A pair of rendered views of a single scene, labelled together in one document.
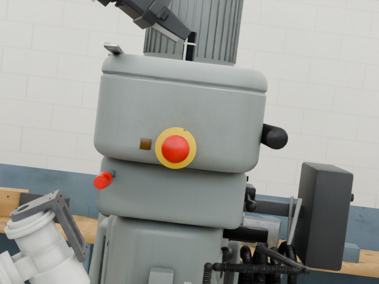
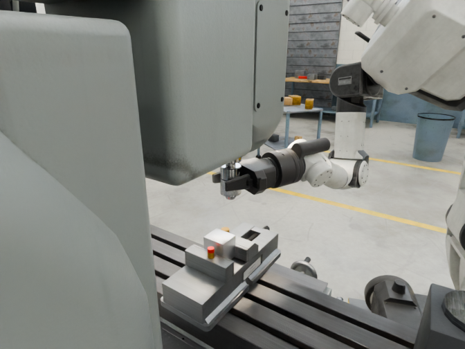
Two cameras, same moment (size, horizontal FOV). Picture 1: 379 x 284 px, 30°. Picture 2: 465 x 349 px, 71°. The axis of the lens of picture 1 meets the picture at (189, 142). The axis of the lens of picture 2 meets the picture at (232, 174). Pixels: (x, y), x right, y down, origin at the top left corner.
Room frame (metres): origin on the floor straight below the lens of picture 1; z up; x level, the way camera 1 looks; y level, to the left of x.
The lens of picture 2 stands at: (1.81, 0.40, 1.50)
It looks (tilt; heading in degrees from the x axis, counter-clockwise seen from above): 21 degrees down; 214
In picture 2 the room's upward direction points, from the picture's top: straight up
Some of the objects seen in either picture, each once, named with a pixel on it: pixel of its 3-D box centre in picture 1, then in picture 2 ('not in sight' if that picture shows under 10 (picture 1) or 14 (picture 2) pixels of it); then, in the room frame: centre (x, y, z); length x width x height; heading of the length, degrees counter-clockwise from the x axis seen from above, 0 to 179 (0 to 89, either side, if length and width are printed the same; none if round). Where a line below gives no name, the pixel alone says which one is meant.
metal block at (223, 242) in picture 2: not in sight; (219, 246); (1.26, -0.01, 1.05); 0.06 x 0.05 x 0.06; 89
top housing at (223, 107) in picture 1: (181, 111); not in sight; (1.28, 0.02, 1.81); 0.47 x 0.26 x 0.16; 0
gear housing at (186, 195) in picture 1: (173, 181); not in sight; (1.30, 0.02, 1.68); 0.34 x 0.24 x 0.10; 0
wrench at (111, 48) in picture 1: (116, 51); not in sight; (1.11, 0.13, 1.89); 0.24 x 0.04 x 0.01; 3
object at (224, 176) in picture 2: not in sight; (230, 181); (1.26, 0.02, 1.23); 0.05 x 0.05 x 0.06
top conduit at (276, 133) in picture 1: (259, 132); not in sight; (1.30, -0.13, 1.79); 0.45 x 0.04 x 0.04; 0
